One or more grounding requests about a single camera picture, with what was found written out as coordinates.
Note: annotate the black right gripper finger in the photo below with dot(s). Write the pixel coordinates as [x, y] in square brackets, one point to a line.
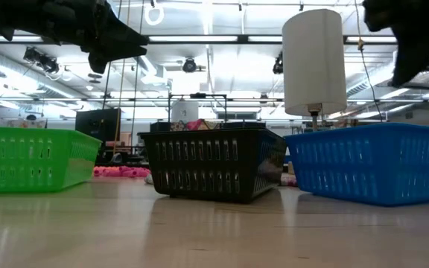
[419, 48]

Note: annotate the silver grey crayon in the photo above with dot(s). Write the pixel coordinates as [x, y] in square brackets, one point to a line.
[149, 179]

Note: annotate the blue plastic basket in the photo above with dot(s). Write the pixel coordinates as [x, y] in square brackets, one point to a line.
[367, 167]

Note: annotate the pink fabric bundle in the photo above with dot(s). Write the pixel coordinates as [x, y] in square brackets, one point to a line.
[197, 124]

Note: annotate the green plastic basket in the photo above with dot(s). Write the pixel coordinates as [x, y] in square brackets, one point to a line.
[32, 160]

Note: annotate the white shade table lamp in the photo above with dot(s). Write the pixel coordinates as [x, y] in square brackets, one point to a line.
[311, 56]

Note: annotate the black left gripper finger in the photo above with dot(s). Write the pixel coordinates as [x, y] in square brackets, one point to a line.
[117, 37]

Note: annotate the white cylindrical container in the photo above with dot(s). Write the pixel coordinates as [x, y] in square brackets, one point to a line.
[184, 111]

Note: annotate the black plastic basket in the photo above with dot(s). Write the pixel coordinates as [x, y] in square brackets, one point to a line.
[244, 167]

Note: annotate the black equipment box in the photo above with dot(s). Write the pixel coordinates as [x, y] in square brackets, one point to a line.
[97, 124]

